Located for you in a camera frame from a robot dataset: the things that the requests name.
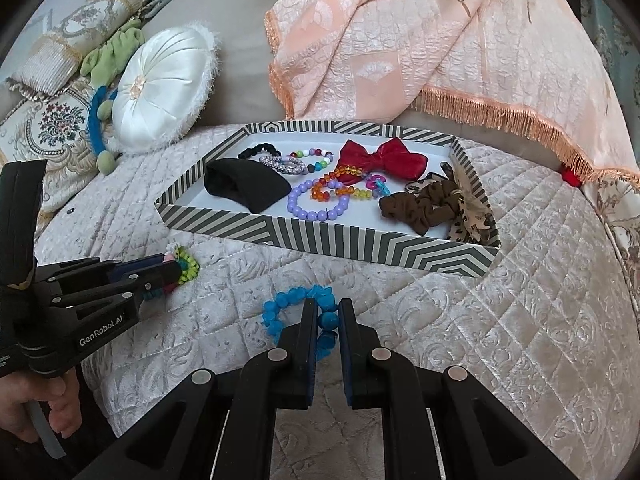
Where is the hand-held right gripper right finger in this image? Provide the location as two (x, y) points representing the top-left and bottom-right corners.
(337, 297), (561, 480)

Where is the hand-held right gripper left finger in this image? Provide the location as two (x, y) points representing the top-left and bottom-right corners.
(72, 297), (321, 480)

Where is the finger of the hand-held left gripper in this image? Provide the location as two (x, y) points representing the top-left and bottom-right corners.
(102, 255), (168, 283)
(125, 260), (183, 303)

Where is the pastel green pink bracelet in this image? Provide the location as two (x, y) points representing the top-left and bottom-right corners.
(162, 244), (201, 296)

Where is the blue bead bracelet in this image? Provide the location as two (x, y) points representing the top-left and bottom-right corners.
(261, 284), (341, 361)

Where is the striped cardboard box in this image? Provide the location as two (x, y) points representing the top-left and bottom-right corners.
(154, 120), (502, 278)

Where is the purple bead bracelet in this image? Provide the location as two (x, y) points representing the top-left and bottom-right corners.
(286, 179), (351, 222)

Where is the black cloth pouch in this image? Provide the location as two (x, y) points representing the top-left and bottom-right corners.
(204, 157), (292, 214)

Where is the brown scrunchie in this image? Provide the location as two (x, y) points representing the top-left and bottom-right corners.
(378, 180), (466, 236)

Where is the pink cyan plastic chain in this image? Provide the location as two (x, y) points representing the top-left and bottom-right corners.
(365, 172), (393, 197)

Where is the orange bead bracelet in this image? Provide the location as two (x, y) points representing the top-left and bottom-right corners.
(309, 166), (368, 203)

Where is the black hair tie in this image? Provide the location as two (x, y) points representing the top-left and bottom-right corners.
(236, 142), (282, 162)

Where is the leopard print hair bow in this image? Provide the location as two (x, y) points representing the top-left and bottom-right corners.
(404, 160), (498, 248)

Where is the silver beaded bracelet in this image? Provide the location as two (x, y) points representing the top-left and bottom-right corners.
(259, 155), (307, 177)

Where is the multicoloured bead bracelet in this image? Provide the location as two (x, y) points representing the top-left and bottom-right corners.
(286, 147), (335, 175)

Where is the red velvet hair bow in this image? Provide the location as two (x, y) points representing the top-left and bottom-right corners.
(334, 136), (430, 181)

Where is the person's left hand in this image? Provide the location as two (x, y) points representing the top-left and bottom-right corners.
(0, 367), (83, 443)

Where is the quilted beige sofa cover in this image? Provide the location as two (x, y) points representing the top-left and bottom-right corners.
(32, 120), (640, 480)

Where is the floral embroidered cushion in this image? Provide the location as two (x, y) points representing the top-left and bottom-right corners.
(0, 80), (121, 216)

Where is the white round satin pillow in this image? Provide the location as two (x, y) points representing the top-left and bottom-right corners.
(111, 20), (221, 153)

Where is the beige sofa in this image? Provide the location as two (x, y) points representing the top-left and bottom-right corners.
(145, 0), (566, 171)

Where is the green plush toy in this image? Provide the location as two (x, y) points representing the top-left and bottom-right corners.
(80, 25), (146, 88)

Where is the floral bolster pillow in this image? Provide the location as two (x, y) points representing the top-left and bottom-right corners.
(7, 0), (151, 98)

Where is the beige floral pillow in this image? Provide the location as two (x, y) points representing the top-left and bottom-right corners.
(582, 180), (640, 286)

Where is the peach fringed blanket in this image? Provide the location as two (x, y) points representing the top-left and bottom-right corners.
(265, 0), (640, 186)

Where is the blue floral fabric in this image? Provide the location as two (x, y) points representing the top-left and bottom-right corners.
(575, 0), (640, 111)

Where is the blue cord with green pompoms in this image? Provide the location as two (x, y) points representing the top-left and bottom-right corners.
(89, 85), (123, 176)

